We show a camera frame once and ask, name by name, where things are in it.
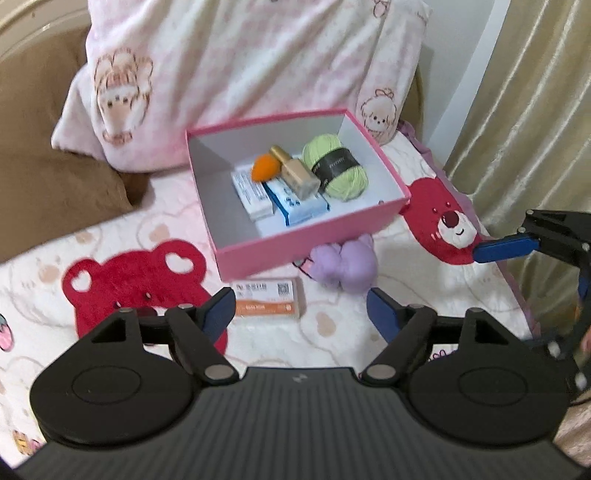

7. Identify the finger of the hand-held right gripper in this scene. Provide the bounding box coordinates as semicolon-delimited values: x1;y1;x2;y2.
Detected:
531;268;591;402
473;210;591;268

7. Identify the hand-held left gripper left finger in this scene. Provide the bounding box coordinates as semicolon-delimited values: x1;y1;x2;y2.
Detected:
90;286;241;386

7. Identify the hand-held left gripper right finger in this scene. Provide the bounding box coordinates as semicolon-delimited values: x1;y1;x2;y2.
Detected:
360;286;522;388

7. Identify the clear box with orange label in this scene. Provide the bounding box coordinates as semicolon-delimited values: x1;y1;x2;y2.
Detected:
229;277;307;320

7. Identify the pink cardboard box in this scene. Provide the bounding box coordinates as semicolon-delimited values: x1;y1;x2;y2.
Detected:
186;109;411;281

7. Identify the small white blue box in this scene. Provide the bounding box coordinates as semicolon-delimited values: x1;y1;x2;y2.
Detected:
231;168;273;221

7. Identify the blue wet wipes packet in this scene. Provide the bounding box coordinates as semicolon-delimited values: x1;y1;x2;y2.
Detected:
265;178;331;227

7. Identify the orange makeup sponge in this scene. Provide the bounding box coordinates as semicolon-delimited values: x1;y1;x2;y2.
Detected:
250;154;283;183

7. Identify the beige foundation bottle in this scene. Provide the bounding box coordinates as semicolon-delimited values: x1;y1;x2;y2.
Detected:
269;145;321;200

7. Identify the purple plush toy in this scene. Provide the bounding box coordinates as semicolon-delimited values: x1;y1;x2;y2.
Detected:
307;233;377;291

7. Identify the bear print blanket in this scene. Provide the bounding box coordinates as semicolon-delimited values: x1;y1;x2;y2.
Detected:
0;129;546;467

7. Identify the beige curtain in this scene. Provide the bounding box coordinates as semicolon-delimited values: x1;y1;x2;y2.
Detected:
443;0;591;259

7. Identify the green yarn ball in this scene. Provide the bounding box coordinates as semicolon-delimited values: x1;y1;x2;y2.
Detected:
302;134;368;201

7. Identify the brown pillow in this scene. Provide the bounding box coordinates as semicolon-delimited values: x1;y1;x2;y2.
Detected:
0;23;148;259

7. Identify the pink printed pillow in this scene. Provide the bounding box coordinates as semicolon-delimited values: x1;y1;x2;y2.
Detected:
51;0;428;174

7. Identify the beige bed headboard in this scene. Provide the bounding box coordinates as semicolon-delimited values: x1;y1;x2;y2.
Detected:
0;0;90;63

